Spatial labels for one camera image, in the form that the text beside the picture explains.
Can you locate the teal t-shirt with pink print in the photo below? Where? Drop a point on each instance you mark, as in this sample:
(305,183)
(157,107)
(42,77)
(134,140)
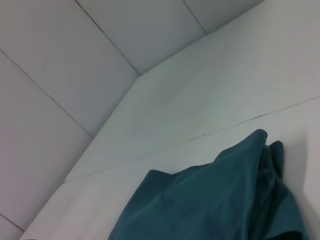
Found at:
(205,200)

